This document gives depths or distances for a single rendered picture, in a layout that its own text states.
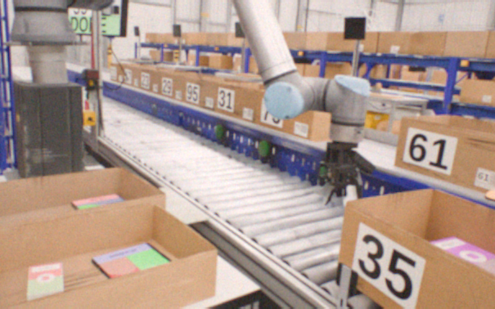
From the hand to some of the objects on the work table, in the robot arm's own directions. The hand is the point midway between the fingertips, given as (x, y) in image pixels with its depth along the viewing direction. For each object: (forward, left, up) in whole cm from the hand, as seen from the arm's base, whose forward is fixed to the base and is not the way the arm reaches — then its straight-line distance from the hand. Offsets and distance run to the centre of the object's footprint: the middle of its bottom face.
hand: (341, 209), depth 116 cm
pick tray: (-68, -2, 0) cm, 68 cm away
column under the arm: (-65, +72, +1) cm, 97 cm away
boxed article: (-76, -3, +1) cm, 76 cm away
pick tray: (-66, +29, 0) cm, 72 cm away
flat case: (-57, +30, +2) cm, 64 cm away
